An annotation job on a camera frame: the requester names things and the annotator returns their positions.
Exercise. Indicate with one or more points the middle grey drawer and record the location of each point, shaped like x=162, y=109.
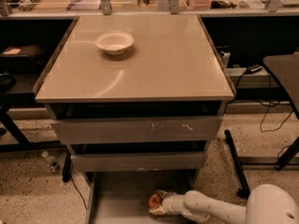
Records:
x=139, y=161

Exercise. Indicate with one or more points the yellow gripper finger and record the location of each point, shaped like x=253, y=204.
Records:
x=157, y=211
x=164, y=194

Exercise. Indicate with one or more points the clear plastic bottle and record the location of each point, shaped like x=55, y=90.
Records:
x=50, y=161

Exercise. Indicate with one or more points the grey drawer cabinet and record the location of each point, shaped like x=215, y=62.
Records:
x=171, y=70

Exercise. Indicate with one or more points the top grey drawer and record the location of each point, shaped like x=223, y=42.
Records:
x=136, y=130

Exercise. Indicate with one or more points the white paper bowl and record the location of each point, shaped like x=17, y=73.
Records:
x=114, y=43

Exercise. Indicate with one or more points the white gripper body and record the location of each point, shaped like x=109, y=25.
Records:
x=170, y=203

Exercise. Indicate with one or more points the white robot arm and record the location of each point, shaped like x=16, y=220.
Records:
x=267, y=204

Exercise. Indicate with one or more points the red apple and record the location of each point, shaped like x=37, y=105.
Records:
x=154, y=201

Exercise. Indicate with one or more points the black phone on shelf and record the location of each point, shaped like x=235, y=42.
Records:
x=253, y=69

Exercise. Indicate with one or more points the bottom open grey drawer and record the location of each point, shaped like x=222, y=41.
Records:
x=122, y=197

